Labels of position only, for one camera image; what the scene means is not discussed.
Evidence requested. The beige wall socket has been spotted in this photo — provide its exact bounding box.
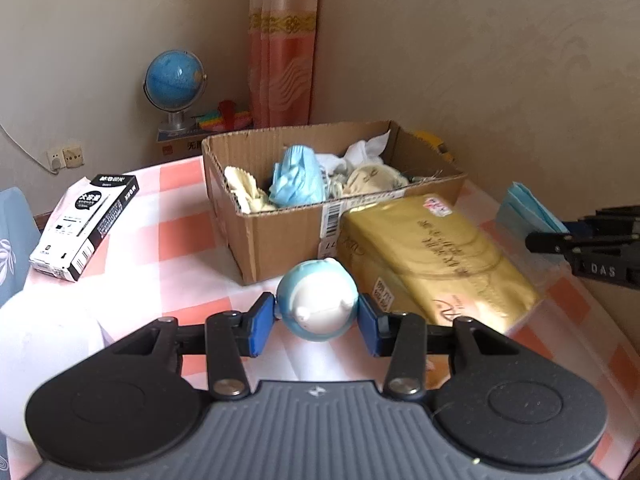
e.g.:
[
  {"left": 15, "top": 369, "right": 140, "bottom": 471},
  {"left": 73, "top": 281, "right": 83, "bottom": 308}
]
[{"left": 62, "top": 145, "right": 84, "bottom": 169}]

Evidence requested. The white wall cable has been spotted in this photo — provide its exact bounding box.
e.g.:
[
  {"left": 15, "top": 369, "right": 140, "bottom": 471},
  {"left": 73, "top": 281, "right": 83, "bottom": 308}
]
[{"left": 0, "top": 121, "right": 57, "bottom": 176}]

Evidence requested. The gold tissue paper pack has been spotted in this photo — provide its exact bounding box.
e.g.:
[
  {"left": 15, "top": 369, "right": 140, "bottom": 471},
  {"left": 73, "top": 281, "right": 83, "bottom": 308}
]
[{"left": 336, "top": 194, "right": 540, "bottom": 334}]

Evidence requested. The white sock ball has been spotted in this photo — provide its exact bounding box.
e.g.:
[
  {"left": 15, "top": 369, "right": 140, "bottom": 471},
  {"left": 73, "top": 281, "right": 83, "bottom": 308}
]
[{"left": 316, "top": 130, "right": 390, "bottom": 176}]

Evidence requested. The checkered orange white tablecloth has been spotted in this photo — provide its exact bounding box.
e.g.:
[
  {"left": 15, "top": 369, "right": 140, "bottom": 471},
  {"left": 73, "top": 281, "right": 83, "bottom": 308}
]
[{"left": 25, "top": 158, "right": 639, "bottom": 479}]

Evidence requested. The white wall socket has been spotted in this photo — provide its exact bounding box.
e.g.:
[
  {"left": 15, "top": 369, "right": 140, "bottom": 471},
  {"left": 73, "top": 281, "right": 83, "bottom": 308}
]
[{"left": 47, "top": 150, "right": 66, "bottom": 172}]

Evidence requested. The brown cardboard box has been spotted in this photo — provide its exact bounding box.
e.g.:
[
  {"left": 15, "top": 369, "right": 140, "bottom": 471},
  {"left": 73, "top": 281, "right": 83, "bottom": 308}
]
[{"left": 202, "top": 120, "right": 466, "bottom": 285}]

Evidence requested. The printed cardboard storage box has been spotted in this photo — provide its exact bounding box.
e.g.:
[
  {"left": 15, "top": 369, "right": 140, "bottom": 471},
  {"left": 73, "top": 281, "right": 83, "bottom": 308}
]
[{"left": 153, "top": 129, "right": 209, "bottom": 162}]

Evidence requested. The yellow toy car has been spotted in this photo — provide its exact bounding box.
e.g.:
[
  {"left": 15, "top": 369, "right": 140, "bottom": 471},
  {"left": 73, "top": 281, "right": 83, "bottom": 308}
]
[{"left": 413, "top": 130, "right": 454, "bottom": 162}]

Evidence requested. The blue floral sofa cover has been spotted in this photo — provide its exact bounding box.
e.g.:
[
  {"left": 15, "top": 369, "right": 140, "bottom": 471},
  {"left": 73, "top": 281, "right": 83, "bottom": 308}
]
[{"left": 1, "top": 186, "right": 40, "bottom": 479}]

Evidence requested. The folded blue face mask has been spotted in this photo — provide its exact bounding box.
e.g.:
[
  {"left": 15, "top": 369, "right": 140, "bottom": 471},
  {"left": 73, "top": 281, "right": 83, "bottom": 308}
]
[{"left": 496, "top": 182, "right": 568, "bottom": 266}]

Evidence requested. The rainbow pop toy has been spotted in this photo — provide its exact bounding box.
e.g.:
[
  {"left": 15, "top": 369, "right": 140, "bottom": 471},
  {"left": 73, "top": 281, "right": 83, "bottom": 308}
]
[{"left": 195, "top": 100, "right": 253, "bottom": 132}]

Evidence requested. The blue face mask stack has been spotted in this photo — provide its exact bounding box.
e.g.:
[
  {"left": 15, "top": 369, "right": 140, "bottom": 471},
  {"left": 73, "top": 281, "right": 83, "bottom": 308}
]
[{"left": 269, "top": 145, "right": 326, "bottom": 208}]

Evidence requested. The clear jar white lid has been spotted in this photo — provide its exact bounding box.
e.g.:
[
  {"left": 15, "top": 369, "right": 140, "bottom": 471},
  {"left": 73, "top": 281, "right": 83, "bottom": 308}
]
[{"left": 1, "top": 290, "right": 104, "bottom": 443}]

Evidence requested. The blue white plush toy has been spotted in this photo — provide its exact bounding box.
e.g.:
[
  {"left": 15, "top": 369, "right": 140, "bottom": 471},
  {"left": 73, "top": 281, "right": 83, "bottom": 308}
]
[{"left": 276, "top": 258, "right": 359, "bottom": 341}]

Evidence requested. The orange pink curtain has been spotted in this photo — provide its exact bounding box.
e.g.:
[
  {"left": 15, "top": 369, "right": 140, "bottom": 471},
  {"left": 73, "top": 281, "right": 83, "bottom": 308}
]
[{"left": 248, "top": 0, "right": 318, "bottom": 128}]

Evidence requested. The yellow sock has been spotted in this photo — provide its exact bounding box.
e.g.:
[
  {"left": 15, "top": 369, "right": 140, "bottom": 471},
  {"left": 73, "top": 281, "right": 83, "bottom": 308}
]
[{"left": 224, "top": 166, "right": 277, "bottom": 214}]

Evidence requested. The cream embroidered sachet pouch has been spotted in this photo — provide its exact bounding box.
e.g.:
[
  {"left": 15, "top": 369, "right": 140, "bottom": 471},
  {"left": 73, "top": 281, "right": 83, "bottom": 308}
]
[{"left": 328, "top": 164, "right": 409, "bottom": 198}]

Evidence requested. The blue desk globe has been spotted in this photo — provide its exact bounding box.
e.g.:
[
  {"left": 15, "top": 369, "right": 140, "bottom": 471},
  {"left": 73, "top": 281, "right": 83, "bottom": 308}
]
[{"left": 142, "top": 49, "right": 207, "bottom": 136}]

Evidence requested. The black white pen box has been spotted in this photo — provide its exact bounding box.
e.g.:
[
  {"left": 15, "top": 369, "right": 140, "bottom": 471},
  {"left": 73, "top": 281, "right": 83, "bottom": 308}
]
[{"left": 29, "top": 174, "right": 139, "bottom": 282}]

